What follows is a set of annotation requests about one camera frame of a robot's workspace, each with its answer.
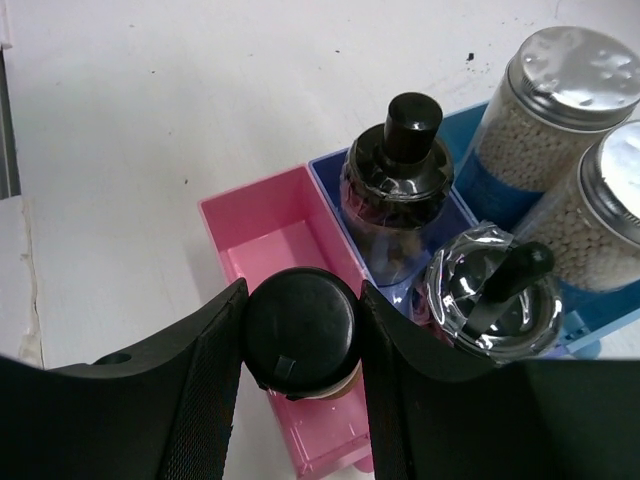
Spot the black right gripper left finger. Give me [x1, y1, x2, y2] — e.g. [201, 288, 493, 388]
[1, 280, 248, 479]

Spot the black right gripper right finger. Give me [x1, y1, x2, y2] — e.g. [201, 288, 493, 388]
[359, 283, 639, 479]

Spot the small black-cap spice bottle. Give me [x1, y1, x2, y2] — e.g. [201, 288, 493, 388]
[240, 267, 361, 401]

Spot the silver-lid salt bottle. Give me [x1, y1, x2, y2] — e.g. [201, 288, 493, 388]
[514, 121, 639, 292]
[455, 26, 639, 230]

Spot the light blue tray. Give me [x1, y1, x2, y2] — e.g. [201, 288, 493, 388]
[436, 103, 639, 357]

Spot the pink tray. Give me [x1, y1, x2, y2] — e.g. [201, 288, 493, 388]
[199, 166, 373, 479]

